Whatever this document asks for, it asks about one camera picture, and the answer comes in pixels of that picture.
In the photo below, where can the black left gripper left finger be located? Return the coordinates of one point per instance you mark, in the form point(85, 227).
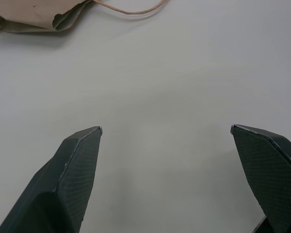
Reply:
point(63, 184)

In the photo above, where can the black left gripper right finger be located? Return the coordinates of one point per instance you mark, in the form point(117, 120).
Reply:
point(271, 174)

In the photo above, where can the brown paper bag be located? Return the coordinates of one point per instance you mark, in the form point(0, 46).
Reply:
point(26, 14)

